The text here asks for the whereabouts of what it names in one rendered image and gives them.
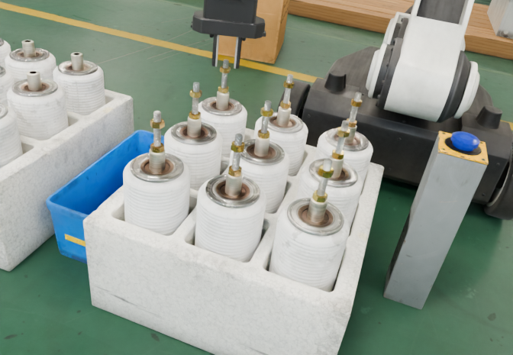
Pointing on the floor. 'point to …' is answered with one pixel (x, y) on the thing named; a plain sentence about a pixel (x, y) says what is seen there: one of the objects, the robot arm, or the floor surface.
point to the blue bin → (91, 192)
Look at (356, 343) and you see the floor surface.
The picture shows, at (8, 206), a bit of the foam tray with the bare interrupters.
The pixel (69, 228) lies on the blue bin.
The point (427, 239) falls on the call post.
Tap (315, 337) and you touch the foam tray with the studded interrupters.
